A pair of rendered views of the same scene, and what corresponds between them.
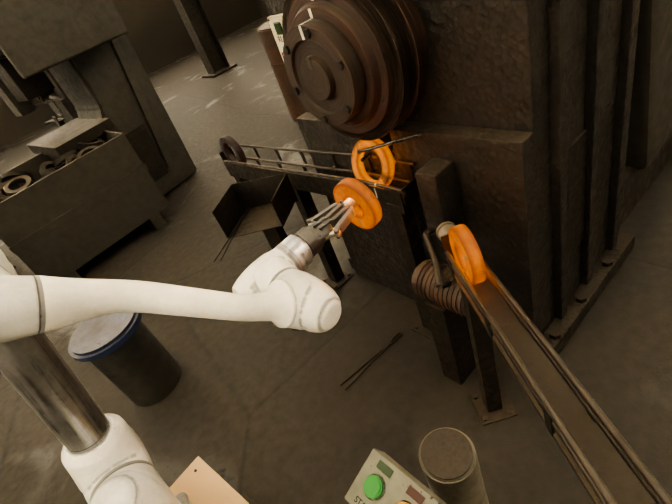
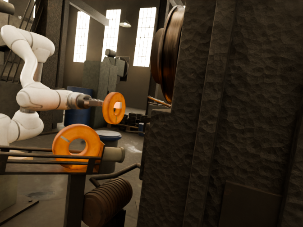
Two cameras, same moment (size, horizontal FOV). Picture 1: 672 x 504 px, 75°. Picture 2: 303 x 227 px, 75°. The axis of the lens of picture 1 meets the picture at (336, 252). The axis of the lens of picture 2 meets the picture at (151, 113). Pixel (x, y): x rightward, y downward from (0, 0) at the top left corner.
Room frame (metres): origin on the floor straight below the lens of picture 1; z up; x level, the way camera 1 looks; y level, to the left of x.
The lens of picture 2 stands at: (0.58, -0.97, 0.91)
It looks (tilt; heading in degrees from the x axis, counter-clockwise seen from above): 5 degrees down; 52
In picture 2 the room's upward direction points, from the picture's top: 7 degrees clockwise
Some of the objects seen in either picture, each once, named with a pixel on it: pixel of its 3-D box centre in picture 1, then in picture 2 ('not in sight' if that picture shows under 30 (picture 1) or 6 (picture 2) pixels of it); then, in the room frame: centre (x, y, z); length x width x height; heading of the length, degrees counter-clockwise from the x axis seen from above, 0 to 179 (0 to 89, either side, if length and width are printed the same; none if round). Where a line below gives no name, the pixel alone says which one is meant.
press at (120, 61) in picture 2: not in sight; (112, 80); (4.59, 7.32, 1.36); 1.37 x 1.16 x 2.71; 110
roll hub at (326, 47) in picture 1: (322, 75); (164, 57); (1.25, -0.15, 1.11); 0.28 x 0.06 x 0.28; 30
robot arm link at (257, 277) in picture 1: (266, 283); (60, 99); (0.84, 0.18, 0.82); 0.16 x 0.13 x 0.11; 120
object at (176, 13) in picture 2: (346, 61); (182, 58); (1.30, -0.24, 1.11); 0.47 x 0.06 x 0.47; 30
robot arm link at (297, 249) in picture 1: (295, 253); (77, 101); (0.91, 0.10, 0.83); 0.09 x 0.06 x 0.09; 30
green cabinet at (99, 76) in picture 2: not in sight; (98, 95); (2.46, 3.58, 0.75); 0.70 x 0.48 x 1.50; 30
